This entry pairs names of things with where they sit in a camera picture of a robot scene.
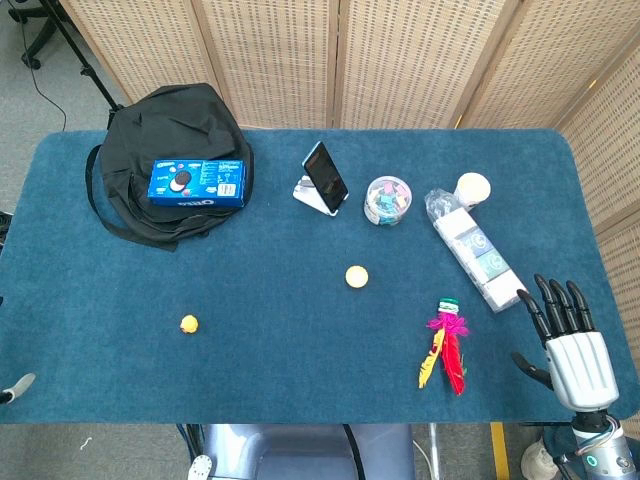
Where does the white shoe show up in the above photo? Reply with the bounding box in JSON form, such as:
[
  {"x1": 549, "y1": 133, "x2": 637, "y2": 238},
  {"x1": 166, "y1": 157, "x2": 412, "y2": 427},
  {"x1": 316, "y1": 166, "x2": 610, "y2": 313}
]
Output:
[{"x1": 520, "y1": 439, "x2": 560, "y2": 480}]

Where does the woven folding screen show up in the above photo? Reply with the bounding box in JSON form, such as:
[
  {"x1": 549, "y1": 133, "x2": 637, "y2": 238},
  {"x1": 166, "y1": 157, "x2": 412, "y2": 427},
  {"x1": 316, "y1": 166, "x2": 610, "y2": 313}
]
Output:
[{"x1": 59, "y1": 0, "x2": 640, "y2": 441}]

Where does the black cable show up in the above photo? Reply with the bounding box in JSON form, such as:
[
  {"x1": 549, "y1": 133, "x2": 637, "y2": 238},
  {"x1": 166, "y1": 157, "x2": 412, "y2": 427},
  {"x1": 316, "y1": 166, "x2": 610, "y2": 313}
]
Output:
[{"x1": 342, "y1": 423, "x2": 365, "y2": 480}]

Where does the black office chair base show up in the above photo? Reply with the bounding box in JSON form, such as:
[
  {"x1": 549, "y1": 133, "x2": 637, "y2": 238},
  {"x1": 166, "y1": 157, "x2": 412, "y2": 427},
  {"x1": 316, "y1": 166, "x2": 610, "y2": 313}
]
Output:
[{"x1": 7, "y1": 0, "x2": 59, "y2": 70}]

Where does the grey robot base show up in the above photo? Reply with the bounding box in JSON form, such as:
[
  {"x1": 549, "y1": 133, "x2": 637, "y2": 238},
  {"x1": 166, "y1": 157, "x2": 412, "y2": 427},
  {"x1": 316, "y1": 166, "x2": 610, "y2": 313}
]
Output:
[{"x1": 202, "y1": 423, "x2": 416, "y2": 480}]

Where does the black backpack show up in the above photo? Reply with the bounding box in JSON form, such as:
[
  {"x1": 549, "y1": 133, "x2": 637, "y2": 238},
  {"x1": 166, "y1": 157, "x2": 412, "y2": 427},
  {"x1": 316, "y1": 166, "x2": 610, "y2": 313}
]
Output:
[{"x1": 85, "y1": 83, "x2": 255, "y2": 253}]

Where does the pink red feather toy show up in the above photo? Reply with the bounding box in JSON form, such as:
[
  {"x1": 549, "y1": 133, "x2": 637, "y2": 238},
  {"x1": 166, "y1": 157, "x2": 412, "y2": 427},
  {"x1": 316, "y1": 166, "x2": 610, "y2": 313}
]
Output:
[{"x1": 417, "y1": 297, "x2": 474, "y2": 397}]

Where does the plastic-wrapped tissue pack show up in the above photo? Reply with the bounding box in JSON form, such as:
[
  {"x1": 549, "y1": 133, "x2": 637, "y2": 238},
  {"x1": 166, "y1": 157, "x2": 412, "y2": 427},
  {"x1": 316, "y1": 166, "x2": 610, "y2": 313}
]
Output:
[{"x1": 424, "y1": 187, "x2": 530, "y2": 314}]

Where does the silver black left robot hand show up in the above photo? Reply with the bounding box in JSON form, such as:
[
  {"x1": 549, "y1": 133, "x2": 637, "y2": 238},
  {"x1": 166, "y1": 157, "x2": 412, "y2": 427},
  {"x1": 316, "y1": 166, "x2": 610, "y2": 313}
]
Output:
[{"x1": 0, "y1": 372, "x2": 38, "y2": 407}]

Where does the clear jar of binder clips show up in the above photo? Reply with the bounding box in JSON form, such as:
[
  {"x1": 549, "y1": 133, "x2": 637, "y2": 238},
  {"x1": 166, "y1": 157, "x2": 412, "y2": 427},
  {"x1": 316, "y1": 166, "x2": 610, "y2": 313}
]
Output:
[{"x1": 363, "y1": 174, "x2": 415, "y2": 225}]

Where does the white paper cup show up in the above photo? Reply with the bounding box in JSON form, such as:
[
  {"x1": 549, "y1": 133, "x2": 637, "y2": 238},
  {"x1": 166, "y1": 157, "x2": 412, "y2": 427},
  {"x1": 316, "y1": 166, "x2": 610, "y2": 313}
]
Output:
[{"x1": 453, "y1": 172, "x2": 492, "y2": 212}]

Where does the blue carpet table cover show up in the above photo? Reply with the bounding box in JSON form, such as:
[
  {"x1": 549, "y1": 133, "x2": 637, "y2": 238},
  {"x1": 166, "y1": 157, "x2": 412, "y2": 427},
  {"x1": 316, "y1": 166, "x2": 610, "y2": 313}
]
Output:
[{"x1": 0, "y1": 128, "x2": 640, "y2": 425}]

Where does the white folding phone stand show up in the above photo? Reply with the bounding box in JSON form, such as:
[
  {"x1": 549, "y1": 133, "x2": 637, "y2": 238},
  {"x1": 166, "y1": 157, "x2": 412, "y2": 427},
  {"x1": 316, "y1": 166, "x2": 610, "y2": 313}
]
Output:
[{"x1": 292, "y1": 172, "x2": 351, "y2": 217}]

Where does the black smartphone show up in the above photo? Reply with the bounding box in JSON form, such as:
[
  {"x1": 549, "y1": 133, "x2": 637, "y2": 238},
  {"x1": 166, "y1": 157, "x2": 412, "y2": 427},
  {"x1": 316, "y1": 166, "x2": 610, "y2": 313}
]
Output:
[{"x1": 302, "y1": 140, "x2": 350, "y2": 214}]

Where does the blue Oreo cookie box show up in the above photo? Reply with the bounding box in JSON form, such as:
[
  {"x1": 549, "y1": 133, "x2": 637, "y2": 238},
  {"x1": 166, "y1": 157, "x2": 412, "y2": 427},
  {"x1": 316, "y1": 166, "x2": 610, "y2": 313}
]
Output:
[{"x1": 146, "y1": 159, "x2": 248, "y2": 209}]

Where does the yellow cupcake mold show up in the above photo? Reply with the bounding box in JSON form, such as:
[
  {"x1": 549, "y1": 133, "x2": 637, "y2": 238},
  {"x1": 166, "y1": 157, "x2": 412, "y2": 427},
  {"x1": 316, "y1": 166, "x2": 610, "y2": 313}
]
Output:
[{"x1": 344, "y1": 265, "x2": 370, "y2": 290}]

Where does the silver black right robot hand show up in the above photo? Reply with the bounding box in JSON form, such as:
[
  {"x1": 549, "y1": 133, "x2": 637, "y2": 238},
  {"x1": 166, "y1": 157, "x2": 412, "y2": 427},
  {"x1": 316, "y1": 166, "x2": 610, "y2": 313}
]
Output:
[{"x1": 510, "y1": 273, "x2": 621, "y2": 413}]

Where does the white perforated bracket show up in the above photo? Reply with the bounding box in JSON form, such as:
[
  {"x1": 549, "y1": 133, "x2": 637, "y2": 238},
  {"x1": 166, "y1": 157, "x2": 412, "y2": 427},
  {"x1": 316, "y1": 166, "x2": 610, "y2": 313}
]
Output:
[{"x1": 187, "y1": 453, "x2": 214, "y2": 480}]

